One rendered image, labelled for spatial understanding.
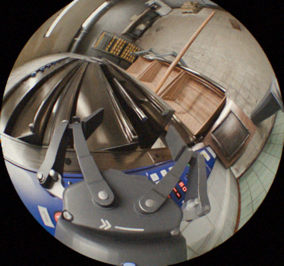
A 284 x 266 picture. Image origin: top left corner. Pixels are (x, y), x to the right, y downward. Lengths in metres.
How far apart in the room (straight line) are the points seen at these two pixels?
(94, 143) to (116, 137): 0.07
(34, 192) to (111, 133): 0.26
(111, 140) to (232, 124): 0.79
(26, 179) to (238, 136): 0.97
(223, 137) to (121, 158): 0.73
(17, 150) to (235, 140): 1.04
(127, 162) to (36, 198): 0.23
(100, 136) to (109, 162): 0.08
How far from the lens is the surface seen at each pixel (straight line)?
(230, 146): 0.83
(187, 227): 0.31
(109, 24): 5.73
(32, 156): 0.24
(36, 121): 0.23
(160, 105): 0.25
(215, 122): 1.05
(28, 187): 0.18
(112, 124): 0.31
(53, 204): 0.16
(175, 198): 0.24
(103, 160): 0.23
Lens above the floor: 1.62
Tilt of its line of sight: 42 degrees down
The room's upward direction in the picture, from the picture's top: 81 degrees counter-clockwise
